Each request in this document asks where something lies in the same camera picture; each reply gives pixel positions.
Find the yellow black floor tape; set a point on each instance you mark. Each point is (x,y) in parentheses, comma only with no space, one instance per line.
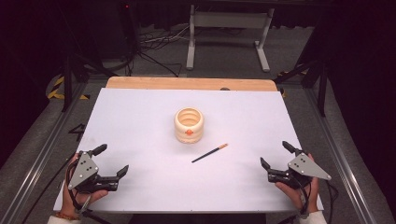
(59,90)

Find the person's white sleeve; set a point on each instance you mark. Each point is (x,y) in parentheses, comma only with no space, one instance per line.
(60,220)
(313,217)

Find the black pencil with orange end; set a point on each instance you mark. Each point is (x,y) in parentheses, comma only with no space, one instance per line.
(209,153)

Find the person's right hand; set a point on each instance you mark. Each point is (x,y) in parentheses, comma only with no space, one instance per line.
(299,193)

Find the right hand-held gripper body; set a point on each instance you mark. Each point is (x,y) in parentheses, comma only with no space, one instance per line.
(299,172)

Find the person's right white sleeve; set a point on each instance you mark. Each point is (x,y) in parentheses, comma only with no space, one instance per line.
(313,217)

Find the wooden table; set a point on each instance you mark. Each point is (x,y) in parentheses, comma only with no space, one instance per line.
(186,83)

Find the person's left white sleeve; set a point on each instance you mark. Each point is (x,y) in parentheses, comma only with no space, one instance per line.
(60,220)

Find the black tripod stand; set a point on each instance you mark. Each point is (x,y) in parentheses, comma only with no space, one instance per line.
(311,76)
(73,73)

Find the grey metal stand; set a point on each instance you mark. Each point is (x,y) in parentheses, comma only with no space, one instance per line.
(229,34)

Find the person's left hand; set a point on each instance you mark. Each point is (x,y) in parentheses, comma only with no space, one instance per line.
(81,197)

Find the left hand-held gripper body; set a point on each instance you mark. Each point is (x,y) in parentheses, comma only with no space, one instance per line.
(85,172)

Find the cream ribbed pen holder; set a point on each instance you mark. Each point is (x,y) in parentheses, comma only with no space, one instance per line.
(189,125)

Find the white paper sheet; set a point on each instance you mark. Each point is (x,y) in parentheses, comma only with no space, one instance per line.
(149,149)

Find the aluminium floor rail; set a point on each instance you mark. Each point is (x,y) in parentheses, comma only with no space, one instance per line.
(339,155)
(34,161)

